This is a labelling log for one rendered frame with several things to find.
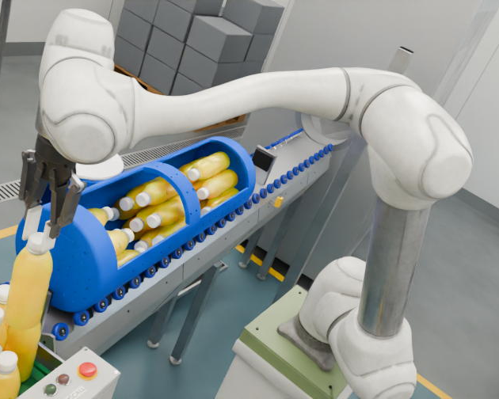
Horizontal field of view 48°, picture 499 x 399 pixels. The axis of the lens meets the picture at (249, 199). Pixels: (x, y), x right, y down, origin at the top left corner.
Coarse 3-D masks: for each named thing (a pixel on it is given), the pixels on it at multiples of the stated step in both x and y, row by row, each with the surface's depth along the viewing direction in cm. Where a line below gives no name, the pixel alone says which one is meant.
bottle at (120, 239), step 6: (114, 234) 150; (120, 234) 151; (126, 234) 155; (114, 240) 148; (120, 240) 150; (126, 240) 152; (114, 246) 148; (120, 246) 150; (126, 246) 152; (120, 252) 150
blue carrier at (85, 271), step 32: (160, 160) 179; (192, 160) 219; (96, 192) 168; (192, 192) 172; (96, 224) 138; (192, 224) 172; (64, 256) 139; (96, 256) 135; (160, 256) 163; (64, 288) 143; (96, 288) 138
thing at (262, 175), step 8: (256, 152) 251; (264, 152) 250; (256, 160) 252; (264, 160) 250; (272, 160) 250; (256, 168) 255; (264, 168) 251; (256, 176) 256; (264, 176) 254; (264, 184) 257
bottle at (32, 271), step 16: (32, 256) 106; (48, 256) 108; (16, 272) 107; (32, 272) 106; (48, 272) 109; (16, 288) 108; (32, 288) 108; (16, 304) 110; (32, 304) 110; (16, 320) 112; (32, 320) 113
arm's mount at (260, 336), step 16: (288, 304) 167; (256, 320) 157; (272, 320) 159; (288, 320) 161; (240, 336) 154; (256, 336) 151; (272, 336) 154; (256, 352) 153; (272, 352) 150; (288, 352) 151; (288, 368) 148; (304, 368) 148; (336, 368) 152; (304, 384) 146; (320, 384) 145; (336, 384) 147
